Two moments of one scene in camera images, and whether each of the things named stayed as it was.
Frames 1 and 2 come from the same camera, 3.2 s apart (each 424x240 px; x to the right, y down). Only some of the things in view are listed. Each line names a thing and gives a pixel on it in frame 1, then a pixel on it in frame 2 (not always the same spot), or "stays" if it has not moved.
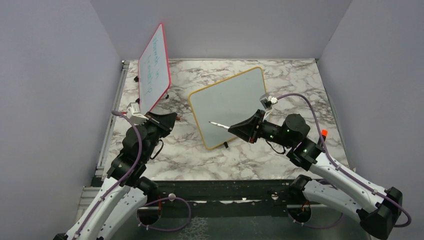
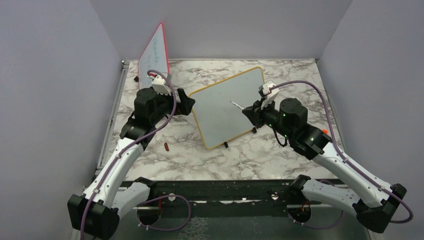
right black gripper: (246, 129) to (255, 113)
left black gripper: (169, 119) to (184, 106)
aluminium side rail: (110, 128) stays
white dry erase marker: (219, 125) to (237, 105)
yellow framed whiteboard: (227, 102) stays
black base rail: (229, 199) stays
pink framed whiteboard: (154, 75) stays
